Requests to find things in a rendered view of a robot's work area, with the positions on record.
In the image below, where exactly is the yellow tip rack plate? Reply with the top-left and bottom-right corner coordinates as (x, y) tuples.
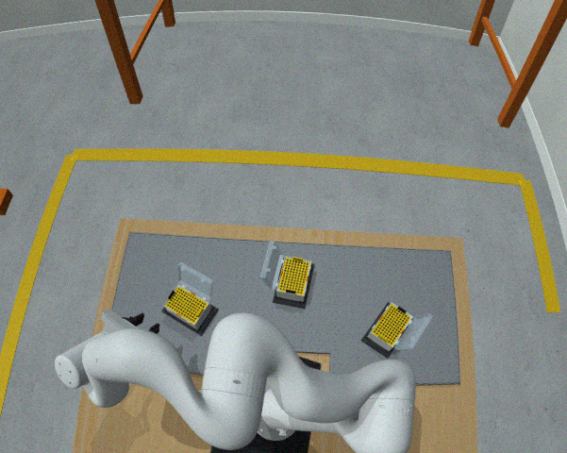
(278, 257), (310, 295)
(372, 304), (410, 345)
(165, 288), (208, 324)

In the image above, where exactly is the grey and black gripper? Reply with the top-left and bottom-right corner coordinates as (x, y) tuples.
(123, 313), (159, 334)

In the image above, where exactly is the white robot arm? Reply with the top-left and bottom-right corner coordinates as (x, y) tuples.
(55, 309), (416, 453)

